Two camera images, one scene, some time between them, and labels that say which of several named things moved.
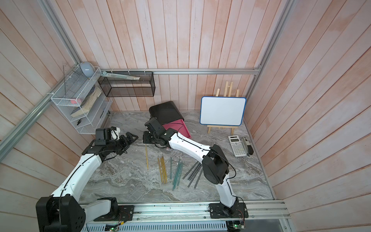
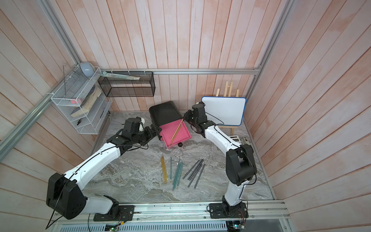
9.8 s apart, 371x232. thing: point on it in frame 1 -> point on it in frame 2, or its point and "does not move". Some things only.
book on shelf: [87, 102] does not move
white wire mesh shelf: [84, 95] does not move
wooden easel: [228, 93] does not move
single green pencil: [170, 168] does not move
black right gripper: [146, 137] -> [187, 116]
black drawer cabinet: [166, 112] does not move
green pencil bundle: [178, 174] does not move
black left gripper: [126, 143] -> [150, 135]
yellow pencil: [147, 157] -> [176, 132]
